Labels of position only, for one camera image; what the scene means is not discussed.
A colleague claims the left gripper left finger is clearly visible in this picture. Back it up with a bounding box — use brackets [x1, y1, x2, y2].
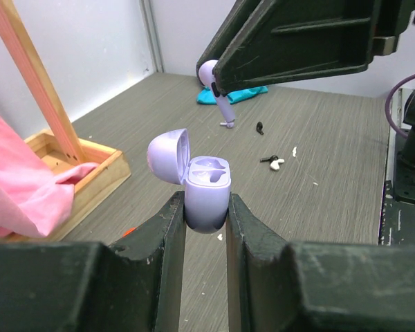
[0, 191, 186, 331]

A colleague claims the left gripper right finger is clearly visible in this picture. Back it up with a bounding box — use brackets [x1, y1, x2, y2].
[225, 194, 415, 331]

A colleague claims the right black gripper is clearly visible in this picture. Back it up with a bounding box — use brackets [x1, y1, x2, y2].
[196, 0, 415, 95]

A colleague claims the orange earbud charging case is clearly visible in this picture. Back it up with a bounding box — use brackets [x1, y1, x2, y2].
[122, 227, 137, 237]

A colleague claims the purple earbud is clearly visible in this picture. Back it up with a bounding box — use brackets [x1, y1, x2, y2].
[220, 120, 234, 129]
[198, 59, 235, 122]

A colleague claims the purple earbud charging case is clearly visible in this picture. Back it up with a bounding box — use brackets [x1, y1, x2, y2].
[147, 129, 232, 234]

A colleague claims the teal cloth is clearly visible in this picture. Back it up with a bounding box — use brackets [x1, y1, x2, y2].
[196, 86, 268, 105]

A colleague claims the black earbud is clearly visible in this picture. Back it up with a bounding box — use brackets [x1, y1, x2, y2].
[259, 155, 279, 163]
[256, 122, 264, 135]

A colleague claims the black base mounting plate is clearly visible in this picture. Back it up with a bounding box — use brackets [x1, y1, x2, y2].
[378, 181, 415, 246]

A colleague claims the pink t-shirt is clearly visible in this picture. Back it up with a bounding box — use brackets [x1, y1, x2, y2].
[0, 116, 98, 238]

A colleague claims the wooden clothes rack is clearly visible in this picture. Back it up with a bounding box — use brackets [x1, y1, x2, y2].
[0, 1, 131, 241]

